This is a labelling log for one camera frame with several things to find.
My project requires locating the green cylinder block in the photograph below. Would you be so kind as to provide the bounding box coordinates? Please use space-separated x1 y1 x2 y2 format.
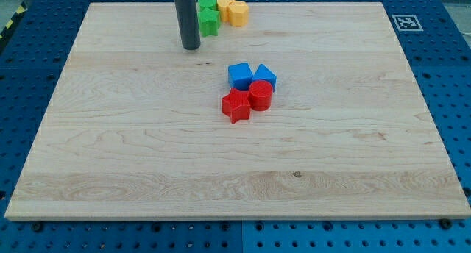
197 0 218 11

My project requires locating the red star block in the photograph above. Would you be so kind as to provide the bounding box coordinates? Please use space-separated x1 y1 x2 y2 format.
222 88 251 124

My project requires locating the black bolt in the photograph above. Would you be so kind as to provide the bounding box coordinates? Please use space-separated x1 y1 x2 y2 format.
31 221 43 232
439 218 453 230

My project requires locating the light wooden board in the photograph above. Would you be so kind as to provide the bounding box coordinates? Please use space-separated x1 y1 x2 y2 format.
5 2 470 221

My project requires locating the white fiducial marker tag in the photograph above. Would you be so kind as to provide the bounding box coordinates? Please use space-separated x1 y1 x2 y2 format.
392 14 423 32

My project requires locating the black bolt left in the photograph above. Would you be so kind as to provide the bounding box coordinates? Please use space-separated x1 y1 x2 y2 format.
31 221 43 232

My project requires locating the black bolt right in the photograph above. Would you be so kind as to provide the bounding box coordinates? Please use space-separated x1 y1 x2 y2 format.
439 218 453 230

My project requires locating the yellow cylinder block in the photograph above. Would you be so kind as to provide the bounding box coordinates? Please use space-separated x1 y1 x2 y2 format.
216 0 235 23

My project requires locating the green star block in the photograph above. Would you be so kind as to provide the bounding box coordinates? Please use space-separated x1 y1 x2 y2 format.
198 8 221 37

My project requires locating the blue triangle block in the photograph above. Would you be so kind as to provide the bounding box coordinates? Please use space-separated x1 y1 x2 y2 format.
252 63 277 91

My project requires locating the blue cube block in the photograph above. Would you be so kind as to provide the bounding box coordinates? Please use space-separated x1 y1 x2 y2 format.
227 63 253 91

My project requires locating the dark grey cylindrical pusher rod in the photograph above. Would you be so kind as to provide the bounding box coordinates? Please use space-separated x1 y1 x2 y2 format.
174 0 200 51

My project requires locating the yellow hexagon block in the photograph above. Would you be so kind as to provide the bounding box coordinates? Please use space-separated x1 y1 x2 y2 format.
228 1 249 27

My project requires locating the red cylinder block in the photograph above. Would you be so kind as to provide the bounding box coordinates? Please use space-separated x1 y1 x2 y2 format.
249 80 273 111

